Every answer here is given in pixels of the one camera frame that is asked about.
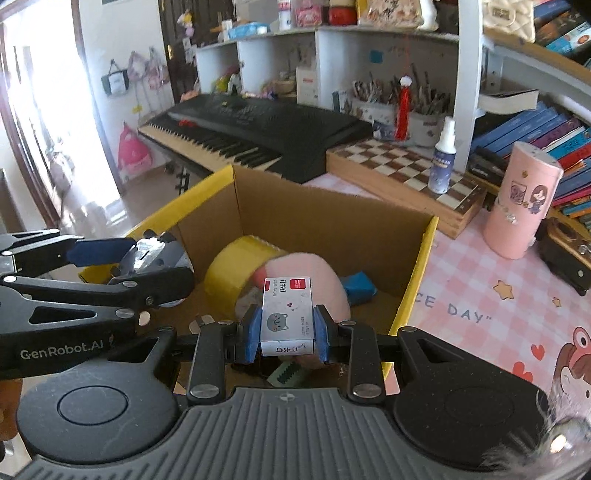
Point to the dark brown desk device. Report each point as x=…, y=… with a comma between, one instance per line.
x=568, y=254

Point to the hanging tote bags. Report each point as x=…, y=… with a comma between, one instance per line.
x=138, y=71

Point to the pink plush toy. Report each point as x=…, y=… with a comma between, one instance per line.
x=332, y=286

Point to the row of leaning books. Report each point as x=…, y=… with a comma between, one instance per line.
x=531, y=134

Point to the white shelving unit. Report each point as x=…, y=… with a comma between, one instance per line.
x=332, y=50

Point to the cat ornament plaque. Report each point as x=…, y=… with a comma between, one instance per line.
x=392, y=14

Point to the yellow tape roll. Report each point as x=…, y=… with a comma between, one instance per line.
x=226, y=277

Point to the blue tissue pack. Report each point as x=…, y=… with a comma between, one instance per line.
x=247, y=31

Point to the black electronic keyboard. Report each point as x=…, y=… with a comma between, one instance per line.
x=277, y=124

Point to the gray cartoon stapler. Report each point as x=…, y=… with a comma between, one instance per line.
x=157, y=256

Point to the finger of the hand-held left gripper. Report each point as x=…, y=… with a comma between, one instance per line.
x=69, y=288
x=99, y=251

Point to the row of shelf books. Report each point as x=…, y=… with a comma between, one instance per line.
x=563, y=27

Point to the white box red label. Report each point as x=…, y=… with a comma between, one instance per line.
x=307, y=87

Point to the white staples box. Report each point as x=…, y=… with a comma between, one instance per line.
x=286, y=314

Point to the small blue pack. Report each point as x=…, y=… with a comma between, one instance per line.
x=360, y=287

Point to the wooden chessboard box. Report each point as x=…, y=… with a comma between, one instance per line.
x=392, y=161

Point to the red round doll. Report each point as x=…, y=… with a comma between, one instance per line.
x=342, y=13

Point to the pink cartoon cylinder container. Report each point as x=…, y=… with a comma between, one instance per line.
x=521, y=203

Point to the white quilted handbag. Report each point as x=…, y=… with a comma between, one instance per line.
x=508, y=21

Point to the white file tray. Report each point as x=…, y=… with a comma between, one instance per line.
x=508, y=101

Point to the white bottle blue cap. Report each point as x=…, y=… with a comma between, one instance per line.
x=284, y=16

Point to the yellow cardboard box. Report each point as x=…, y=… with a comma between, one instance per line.
x=323, y=221

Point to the white blue spray bottle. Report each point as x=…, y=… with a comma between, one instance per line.
x=442, y=166

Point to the wooden bowl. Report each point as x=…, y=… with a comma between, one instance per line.
x=282, y=87

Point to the pink checkered cartoon tablecloth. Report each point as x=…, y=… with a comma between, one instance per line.
x=461, y=286

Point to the pink clear box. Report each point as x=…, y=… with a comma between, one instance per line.
x=308, y=16

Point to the pink backpack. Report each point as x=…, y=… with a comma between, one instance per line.
x=134, y=152

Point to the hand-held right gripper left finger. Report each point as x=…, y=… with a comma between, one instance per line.
x=249, y=337

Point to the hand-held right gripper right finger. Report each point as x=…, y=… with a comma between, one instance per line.
x=322, y=334

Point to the red tassel charm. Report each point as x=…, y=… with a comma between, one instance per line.
x=403, y=115

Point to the wooden white bookshelf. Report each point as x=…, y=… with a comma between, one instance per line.
x=468, y=69

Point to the dark wooden door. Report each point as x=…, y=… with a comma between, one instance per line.
x=203, y=46

